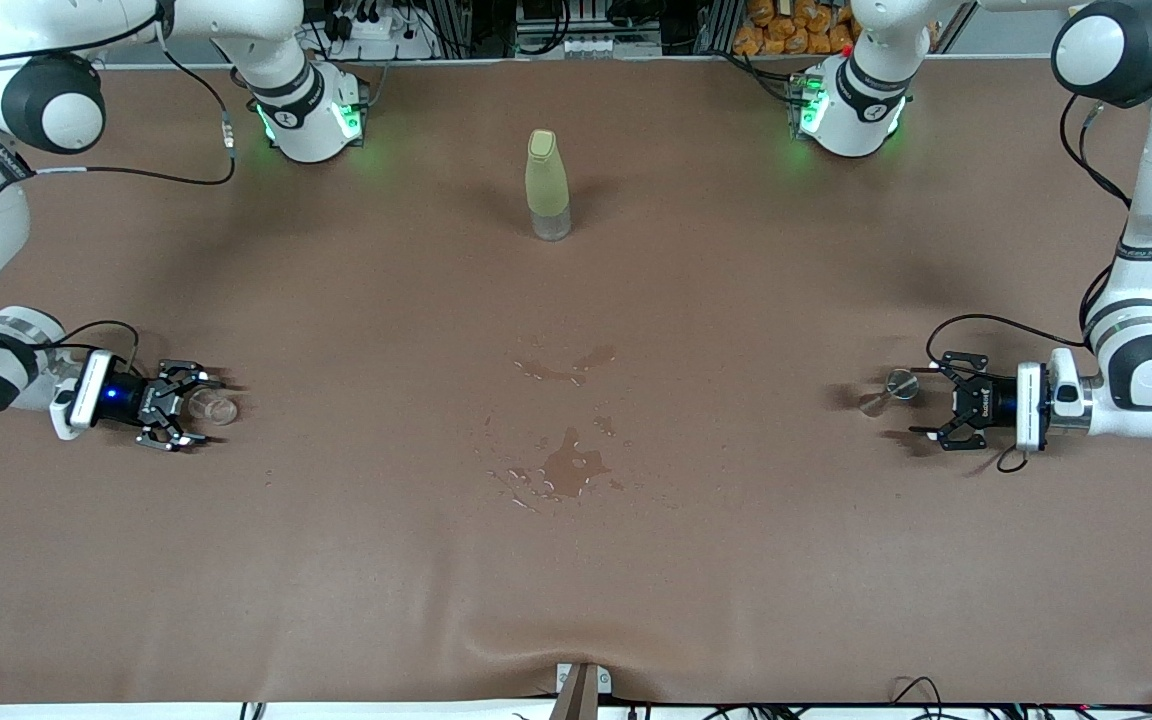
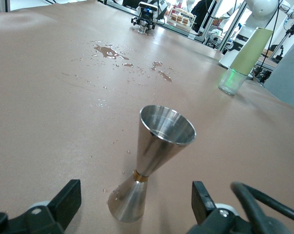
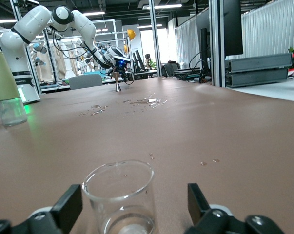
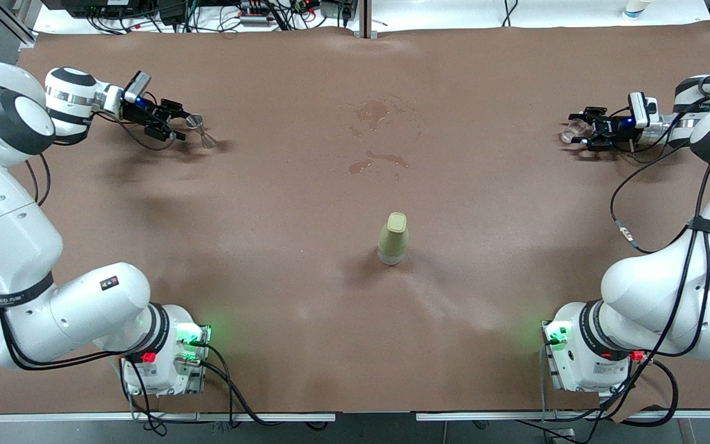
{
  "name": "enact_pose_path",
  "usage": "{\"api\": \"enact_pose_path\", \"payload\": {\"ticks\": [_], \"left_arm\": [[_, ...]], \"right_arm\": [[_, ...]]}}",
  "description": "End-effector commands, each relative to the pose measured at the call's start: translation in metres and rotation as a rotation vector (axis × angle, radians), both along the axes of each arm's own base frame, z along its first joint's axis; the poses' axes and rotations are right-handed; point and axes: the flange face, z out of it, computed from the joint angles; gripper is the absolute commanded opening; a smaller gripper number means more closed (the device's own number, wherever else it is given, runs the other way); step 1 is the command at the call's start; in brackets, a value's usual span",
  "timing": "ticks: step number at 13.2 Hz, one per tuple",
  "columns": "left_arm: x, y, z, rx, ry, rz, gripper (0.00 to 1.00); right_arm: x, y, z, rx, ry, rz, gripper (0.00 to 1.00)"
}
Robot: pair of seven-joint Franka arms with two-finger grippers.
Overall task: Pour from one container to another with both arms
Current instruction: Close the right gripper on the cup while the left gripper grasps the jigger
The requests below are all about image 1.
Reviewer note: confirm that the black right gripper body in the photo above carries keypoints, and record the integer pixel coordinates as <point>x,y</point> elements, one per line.
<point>128,398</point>

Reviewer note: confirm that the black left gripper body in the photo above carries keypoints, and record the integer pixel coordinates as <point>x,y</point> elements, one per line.
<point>996,405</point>

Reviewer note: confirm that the small clear glass cup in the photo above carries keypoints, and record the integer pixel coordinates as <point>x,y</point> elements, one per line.
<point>216,407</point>

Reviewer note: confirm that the steel double jigger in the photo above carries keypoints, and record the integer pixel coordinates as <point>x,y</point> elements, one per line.
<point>901,383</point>

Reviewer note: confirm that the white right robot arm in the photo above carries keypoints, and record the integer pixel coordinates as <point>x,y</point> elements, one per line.
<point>301,120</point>

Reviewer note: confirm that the small wet spill patch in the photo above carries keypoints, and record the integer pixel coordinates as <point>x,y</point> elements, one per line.
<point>596,355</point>

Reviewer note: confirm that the orange snack bags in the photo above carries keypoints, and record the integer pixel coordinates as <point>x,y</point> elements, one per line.
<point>776,35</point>

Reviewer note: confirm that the large wet spill patch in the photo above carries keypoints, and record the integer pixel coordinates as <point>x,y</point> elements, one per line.
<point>568,468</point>

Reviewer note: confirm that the white power strip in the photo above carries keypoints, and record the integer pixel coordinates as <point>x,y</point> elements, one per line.
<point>586,45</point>
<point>376,28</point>

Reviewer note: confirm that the brown table mat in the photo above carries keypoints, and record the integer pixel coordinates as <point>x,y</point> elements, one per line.
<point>576,560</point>

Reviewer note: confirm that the green bottle with clear base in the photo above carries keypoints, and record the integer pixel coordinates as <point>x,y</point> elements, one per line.
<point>546,185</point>

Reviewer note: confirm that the metal table edge bracket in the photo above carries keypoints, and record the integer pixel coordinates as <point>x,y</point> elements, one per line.
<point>576,695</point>

